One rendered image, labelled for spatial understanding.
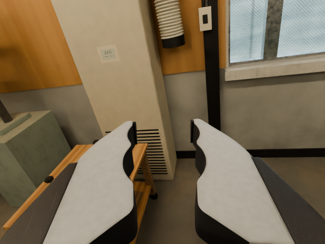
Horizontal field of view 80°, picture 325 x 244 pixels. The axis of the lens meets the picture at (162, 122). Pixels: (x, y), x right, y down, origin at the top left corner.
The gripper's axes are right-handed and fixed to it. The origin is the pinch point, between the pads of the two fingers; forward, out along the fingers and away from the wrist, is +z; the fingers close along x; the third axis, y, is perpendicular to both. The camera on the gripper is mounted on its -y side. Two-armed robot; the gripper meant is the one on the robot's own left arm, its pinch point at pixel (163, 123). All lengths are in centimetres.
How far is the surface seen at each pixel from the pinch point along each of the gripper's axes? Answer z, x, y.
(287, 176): 101, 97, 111
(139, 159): 83, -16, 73
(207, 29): 124, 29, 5
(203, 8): 125, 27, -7
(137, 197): 83, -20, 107
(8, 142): 100, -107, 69
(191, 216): 77, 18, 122
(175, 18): 121, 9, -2
